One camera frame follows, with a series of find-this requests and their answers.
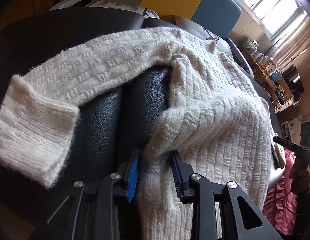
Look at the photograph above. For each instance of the deer print pillow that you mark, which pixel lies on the deer print pillow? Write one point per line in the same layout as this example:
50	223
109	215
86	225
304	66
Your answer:
204	34

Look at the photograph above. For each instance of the grey yellow blue sofa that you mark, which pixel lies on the grey yellow blue sofa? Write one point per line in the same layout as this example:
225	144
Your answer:
218	16

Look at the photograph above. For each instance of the wooden side table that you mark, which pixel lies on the wooden side table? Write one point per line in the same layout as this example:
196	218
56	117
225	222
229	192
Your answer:
276	90

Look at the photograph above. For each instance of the black television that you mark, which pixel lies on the black television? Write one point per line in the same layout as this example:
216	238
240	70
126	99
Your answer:
294	82

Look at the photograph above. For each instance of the geometric pattern pillow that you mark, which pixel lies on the geometric pattern pillow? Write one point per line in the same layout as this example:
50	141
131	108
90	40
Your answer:
146	13

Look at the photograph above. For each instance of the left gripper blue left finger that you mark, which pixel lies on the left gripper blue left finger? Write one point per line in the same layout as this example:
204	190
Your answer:
120	185

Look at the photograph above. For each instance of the right checked curtain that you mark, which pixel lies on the right checked curtain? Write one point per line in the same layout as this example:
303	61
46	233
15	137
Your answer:
290	40

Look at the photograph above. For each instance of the window with white frame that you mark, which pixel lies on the window with white frame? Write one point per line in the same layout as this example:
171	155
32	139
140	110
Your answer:
273	15

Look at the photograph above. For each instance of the pink ruffled bedding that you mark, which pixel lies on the pink ruffled bedding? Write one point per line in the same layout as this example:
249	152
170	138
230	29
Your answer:
280	204

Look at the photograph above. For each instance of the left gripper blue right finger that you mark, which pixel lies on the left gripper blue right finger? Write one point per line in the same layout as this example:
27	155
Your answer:
192	187

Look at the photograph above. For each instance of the cream knitted sweater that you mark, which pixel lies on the cream knitted sweater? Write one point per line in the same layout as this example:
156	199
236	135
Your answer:
211	113

